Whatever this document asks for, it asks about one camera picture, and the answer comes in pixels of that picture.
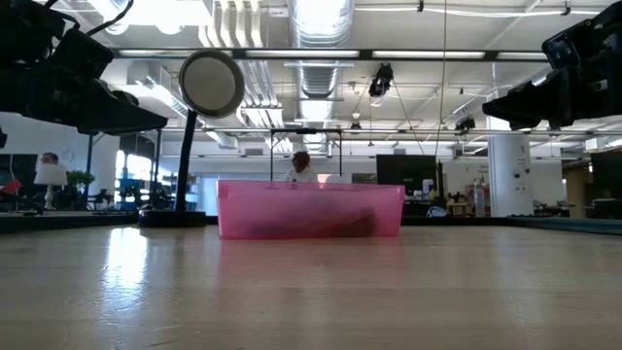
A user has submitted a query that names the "black desk lamp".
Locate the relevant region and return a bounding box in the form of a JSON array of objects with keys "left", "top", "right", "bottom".
[{"left": 137, "top": 48, "right": 247, "bottom": 228}]

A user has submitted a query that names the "black monitor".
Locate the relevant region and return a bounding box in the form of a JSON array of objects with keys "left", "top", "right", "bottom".
[
  {"left": 589, "top": 150, "right": 622, "bottom": 219},
  {"left": 0, "top": 153, "right": 39, "bottom": 189}
]

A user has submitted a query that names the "green potted plant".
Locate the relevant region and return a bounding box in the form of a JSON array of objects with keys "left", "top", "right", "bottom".
[{"left": 66, "top": 169, "right": 96, "bottom": 210}]

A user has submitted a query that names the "silver ventilation duct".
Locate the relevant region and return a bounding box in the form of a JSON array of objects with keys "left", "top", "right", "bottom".
[{"left": 286, "top": 0, "right": 356, "bottom": 152}]

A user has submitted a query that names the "black television screen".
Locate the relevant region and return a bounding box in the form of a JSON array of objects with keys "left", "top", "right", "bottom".
[{"left": 375, "top": 154, "right": 444, "bottom": 187}]

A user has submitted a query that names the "white round column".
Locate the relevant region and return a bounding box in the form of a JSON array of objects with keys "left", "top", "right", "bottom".
[{"left": 488, "top": 133, "right": 534, "bottom": 219}]

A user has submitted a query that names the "black left wrist camera cable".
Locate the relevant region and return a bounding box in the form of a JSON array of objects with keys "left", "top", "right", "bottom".
[{"left": 85, "top": 0, "right": 135, "bottom": 36}]

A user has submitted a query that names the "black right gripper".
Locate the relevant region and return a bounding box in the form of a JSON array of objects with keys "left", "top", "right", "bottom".
[{"left": 481, "top": 52, "right": 622, "bottom": 132}]

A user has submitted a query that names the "pink translucent plastic bin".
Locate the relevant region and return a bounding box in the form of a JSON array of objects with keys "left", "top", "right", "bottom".
[{"left": 216, "top": 178, "right": 406, "bottom": 240}]

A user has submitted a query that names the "black distant rig frame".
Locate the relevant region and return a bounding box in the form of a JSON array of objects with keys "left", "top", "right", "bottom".
[{"left": 268, "top": 126, "right": 344, "bottom": 184}]

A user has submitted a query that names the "black distant table frame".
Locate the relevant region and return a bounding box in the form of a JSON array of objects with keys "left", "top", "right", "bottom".
[{"left": 80, "top": 128, "right": 164, "bottom": 210}]

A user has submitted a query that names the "white shade table lamp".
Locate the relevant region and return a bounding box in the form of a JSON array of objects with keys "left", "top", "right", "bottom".
[{"left": 33, "top": 163, "right": 69, "bottom": 211}]

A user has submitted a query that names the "black aluminium table frame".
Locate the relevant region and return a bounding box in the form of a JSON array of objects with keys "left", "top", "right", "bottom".
[{"left": 0, "top": 209, "right": 511, "bottom": 234}]

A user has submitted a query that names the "black overhead camera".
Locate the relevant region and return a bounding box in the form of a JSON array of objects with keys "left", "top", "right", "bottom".
[{"left": 367, "top": 62, "right": 395, "bottom": 98}]

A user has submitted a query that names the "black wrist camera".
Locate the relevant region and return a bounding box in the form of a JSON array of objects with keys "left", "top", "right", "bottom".
[
  {"left": 540, "top": 31, "right": 583, "bottom": 71},
  {"left": 51, "top": 27, "right": 116, "bottom": 80}
]

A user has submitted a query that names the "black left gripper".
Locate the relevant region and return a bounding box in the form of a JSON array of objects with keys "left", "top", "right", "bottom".
[{"left": 0, "top": 62, "right": 169, "bottom": 137}]

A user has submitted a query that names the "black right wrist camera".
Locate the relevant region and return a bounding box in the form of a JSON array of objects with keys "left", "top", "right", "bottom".
[{"left": 540, "top": 31, "right": 583, "bottom": 71}]

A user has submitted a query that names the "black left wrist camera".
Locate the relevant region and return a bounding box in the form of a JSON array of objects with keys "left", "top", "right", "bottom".
[{"left": 51, "top": 27, "right": 116, "bottom": 80}]

